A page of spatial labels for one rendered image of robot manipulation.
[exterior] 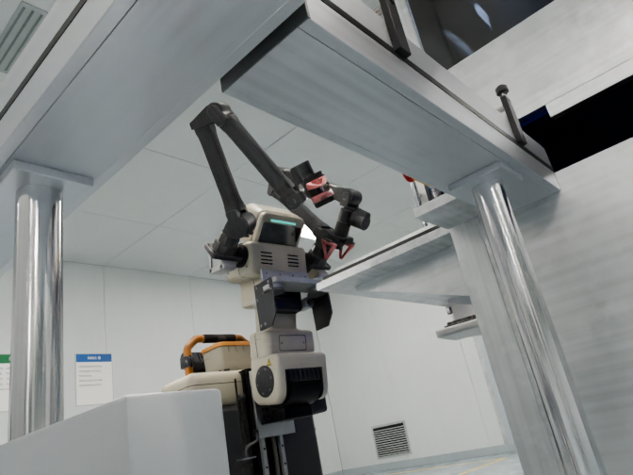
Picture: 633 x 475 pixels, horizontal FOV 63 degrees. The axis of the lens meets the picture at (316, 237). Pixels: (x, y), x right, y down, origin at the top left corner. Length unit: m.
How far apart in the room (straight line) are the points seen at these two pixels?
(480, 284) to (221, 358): 1.22
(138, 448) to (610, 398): 0.80
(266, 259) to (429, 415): 5.93
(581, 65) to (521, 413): 0.65
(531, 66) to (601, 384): 0.61
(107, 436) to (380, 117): 0.45
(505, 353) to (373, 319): 7.06
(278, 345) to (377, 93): 1.33
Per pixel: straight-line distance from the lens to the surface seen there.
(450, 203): 1.00
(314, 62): 0.54
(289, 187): 1.71
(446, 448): 7.57
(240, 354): 2.10
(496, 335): 1.07
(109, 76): 0.54
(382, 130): 0.67
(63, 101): 0.57
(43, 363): 0.61
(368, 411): 8.19
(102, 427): 0.41
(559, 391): 0.81
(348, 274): 1.29
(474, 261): 1.10
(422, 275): 1.27
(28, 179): 0.68
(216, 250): 1.83
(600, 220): 1.03
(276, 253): 1.94
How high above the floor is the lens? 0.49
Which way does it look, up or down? 21 degrees up
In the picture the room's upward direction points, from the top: 11 degrees counter-clockwise
